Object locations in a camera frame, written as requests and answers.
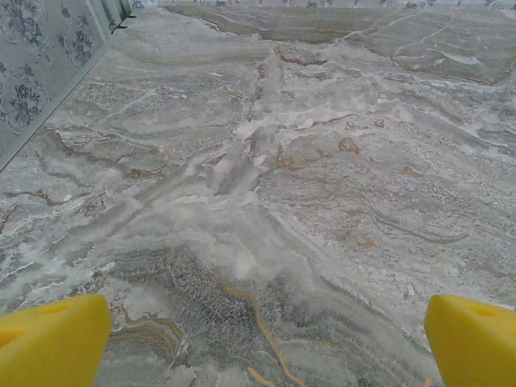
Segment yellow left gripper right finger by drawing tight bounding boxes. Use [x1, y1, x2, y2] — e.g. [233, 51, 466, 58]
[423, 293, 516, 387]

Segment aluminium corner post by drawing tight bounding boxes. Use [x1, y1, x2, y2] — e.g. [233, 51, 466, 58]
[91, 0, 135, 41]

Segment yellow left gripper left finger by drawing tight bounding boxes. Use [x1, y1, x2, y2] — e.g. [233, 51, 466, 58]
[0, 293, 113, 387]

